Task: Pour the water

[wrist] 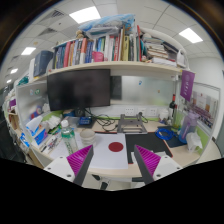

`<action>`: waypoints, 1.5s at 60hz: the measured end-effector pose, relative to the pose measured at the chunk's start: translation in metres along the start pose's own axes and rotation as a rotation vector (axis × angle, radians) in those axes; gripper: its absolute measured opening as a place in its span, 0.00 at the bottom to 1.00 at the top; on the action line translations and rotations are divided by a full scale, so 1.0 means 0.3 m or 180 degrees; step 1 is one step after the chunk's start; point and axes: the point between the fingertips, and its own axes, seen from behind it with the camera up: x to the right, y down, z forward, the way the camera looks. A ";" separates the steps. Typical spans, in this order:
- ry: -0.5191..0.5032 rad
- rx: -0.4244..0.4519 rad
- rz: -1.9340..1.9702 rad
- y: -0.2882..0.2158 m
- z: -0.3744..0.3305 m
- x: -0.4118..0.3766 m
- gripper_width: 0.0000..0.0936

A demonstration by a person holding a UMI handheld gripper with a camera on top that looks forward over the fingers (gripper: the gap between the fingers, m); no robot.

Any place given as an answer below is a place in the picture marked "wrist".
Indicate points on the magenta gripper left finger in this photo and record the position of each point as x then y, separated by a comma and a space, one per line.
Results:
79, 163

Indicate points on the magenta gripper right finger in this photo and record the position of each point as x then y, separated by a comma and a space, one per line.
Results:
147, 162

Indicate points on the clear plastic water bottle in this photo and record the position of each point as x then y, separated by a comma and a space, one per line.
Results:
68, 137

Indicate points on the purple water jug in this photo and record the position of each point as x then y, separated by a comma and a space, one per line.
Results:
189, 125

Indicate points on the black desk mat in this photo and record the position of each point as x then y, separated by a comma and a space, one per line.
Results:
149, 141

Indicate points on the white paper cup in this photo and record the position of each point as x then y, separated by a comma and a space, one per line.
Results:
88, 137

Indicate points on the white paper sheet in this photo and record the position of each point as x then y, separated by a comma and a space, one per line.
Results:
103, 158

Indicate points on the red round coaster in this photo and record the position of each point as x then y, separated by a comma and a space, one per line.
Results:
115, 146

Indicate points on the grey metal laptop stand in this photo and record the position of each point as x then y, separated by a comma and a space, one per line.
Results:
131, 125

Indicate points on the small blue device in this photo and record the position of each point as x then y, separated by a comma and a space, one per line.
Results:
85, 121

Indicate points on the crumpled white tissue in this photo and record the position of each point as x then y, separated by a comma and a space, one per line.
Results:
193, 142

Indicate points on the blue white tissue box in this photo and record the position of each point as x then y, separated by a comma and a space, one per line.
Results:
37, 130

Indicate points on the black computer monitor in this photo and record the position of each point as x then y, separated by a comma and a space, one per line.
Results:
79, 89

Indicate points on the purple hanging banner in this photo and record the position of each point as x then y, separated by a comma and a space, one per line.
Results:
187, 84

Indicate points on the white shelf board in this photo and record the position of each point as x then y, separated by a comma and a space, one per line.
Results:
124, 68

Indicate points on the stack of lying books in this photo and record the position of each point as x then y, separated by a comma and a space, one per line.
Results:
158, 51

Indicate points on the row of upright books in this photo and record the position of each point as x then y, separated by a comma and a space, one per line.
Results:
104, 44

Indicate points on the plastic bag on books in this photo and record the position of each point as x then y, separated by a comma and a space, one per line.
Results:
108, 24

